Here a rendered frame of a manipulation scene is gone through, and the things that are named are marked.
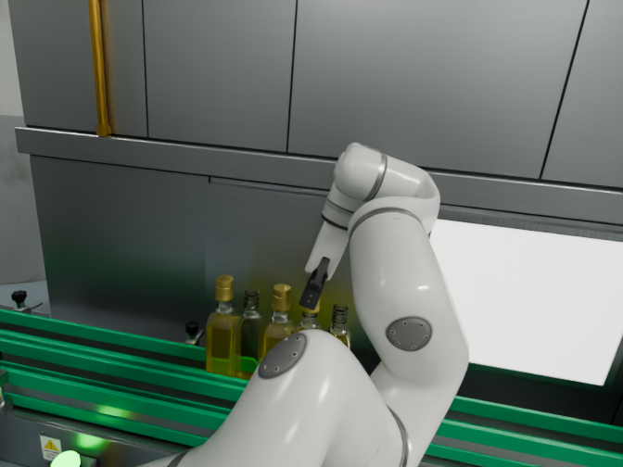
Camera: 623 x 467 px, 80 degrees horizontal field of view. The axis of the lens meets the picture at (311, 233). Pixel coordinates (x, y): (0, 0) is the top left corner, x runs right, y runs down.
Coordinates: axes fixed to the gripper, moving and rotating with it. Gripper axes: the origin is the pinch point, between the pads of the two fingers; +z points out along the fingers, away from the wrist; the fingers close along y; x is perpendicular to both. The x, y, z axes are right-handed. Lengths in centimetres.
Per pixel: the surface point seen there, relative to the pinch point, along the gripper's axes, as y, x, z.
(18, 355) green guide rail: 5, -53, 37
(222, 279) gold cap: 0.4, -16.9, 4.3
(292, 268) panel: -11.9, -5.9, 2.3
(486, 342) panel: -11.5, 38.7, 1.1
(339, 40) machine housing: -14.8, -12.9, -44.1
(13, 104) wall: -180, -247, 43
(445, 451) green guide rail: 4.8, 34.3, 17.6
